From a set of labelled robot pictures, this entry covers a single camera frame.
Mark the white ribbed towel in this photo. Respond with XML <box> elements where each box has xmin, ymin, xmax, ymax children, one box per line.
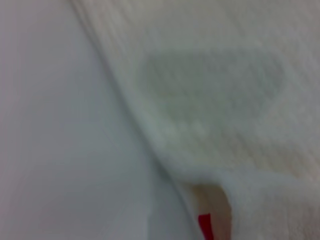
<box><xmin>69</xmin><ymin>0</ymin><xmax>320</xmax><ymax>240</ymax></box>

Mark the red fabric label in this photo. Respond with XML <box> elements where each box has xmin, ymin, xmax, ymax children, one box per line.
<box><xmin>197</xmin><ymin>212</ymin><xmax>215</xmax><ymax>240</ymax></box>

